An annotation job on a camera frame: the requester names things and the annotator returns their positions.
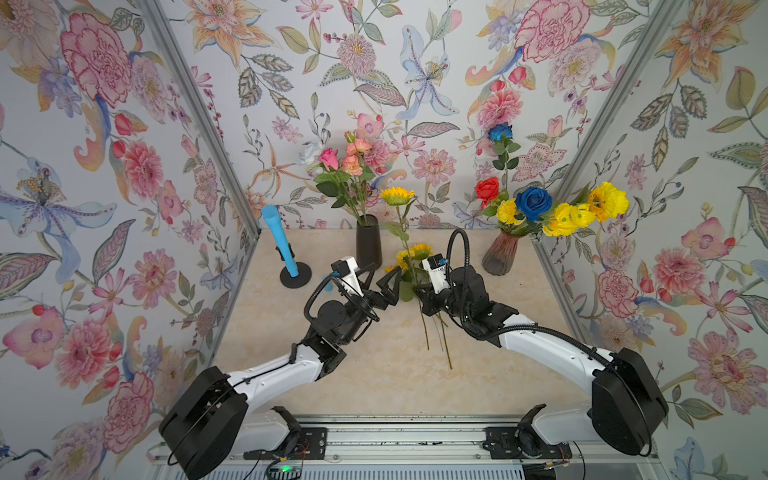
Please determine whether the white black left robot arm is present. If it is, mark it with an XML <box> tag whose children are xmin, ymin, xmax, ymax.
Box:
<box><xmin>159</xmin><ymin>259</ymin><xmax>402</xmax><ymax>479</ymax></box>

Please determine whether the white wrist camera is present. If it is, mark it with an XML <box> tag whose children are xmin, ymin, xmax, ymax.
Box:
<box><xmin>422</xmin><ymin>254</ymin><xmax>449</xmax><ymax>294</ymax></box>
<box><xmin>331</xmin><ymin>256</ymin><xmax>363</xmax><ymax>297</ymax></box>

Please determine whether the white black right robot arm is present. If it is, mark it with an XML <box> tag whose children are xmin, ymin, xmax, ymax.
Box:
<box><xmin>414</xmin><ymin>267</ymin><xmax>669</xmax><ymax>457</ymax></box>

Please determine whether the large blue rose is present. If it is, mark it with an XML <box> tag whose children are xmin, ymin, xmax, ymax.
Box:
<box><xmin>515</xmin><ymin>187</ymin><xmax>553</xmax><ymax>221</ymax></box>

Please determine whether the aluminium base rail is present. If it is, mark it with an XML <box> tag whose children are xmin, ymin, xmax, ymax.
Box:
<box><xmin>143</xmin><ymin>413</ymin><xmax>661</xmax><ymax>480</ymax></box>

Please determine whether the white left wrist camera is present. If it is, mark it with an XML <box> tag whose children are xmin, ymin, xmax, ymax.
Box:
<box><xmin>331</xmin><ymin>256</ymin><xmax>363</xmax><ymax>297</ymax></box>

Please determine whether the brown glass vase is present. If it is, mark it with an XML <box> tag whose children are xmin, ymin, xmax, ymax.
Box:
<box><xmin>482</xmin><ymin>230</ymin><xmax>520</xmax><ymax>276</ymax></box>

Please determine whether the pink rose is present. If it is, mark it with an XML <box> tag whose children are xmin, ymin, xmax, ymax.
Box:
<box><xmin>319</xmin><ymin>148</ymin><xmax>339</xmax><ymax>170</ymax></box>

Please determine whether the large yellow sunflower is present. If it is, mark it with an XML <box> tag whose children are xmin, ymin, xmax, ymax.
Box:
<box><xmin>410</xmin><ymin>242</ymin><xmax>455</xmax><ymax>371</ymax></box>

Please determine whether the black cylindrical vase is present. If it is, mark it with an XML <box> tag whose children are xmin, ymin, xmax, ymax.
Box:
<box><xmin>355</xmin><ymin>214</ymin><xmax>383</xmax><ymax>269</ymax></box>

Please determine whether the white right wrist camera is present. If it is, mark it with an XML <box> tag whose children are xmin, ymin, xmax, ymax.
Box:
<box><xmin>422</xmin><ymin>254</ymin><xmax>449</xmax><ymax>294</ymax></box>

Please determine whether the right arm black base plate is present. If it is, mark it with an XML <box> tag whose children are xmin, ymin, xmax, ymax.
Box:
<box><xmin>481</xmin><ymin>426</ymin><xmax>572</xmax><ymax>461</ymax></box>

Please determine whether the peach pink flowers cluster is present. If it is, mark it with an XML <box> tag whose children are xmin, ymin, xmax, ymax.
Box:
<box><xmin>340</xmin><ymin>139</ymin><xmax>372</xmax><ymax>177</ymax></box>

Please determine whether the small yellow flower left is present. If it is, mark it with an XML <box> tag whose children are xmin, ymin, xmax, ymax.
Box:
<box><xmin>496</xmin><ymin>199</ymin><xmax>526</xmax><ymax>226</ymax></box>

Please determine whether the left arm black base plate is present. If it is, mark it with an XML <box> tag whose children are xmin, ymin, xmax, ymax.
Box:
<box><xmin>243</xmin><ymin>427</ymin><xmax>328</xmax><ymax>460</ymax></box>

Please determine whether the small tall blue rose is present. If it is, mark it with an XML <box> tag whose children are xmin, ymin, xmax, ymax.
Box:
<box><xmin>487</xmin><ymin>123</ymin><xmax>513</xmax><ymax>142</ymax></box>

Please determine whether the red rose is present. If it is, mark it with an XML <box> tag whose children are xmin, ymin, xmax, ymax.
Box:
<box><xmin>475</xmin><ymin>177</ymin><xmax>500</xmax><ymax>209</ymax></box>

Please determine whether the blue toy microphone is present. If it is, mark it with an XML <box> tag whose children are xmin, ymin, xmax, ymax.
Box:
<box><xmin>262</xmin><ymin>205</ymin><xmax>289</xmax><ymax>248</ymax></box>

